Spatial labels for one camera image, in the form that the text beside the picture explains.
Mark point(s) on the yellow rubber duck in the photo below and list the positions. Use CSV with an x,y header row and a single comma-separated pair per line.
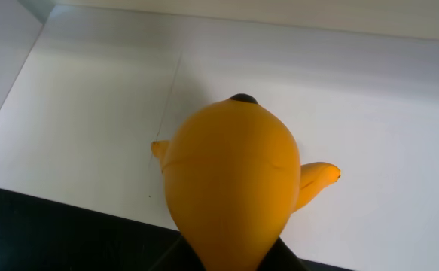
x,y
230,180

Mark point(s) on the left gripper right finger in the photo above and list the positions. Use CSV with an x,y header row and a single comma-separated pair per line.
x,y
281,259

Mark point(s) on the white shelf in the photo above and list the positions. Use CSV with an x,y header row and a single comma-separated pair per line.
x,y
91,113

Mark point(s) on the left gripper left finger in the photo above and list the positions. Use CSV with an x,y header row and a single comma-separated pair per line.
x,y
183,259

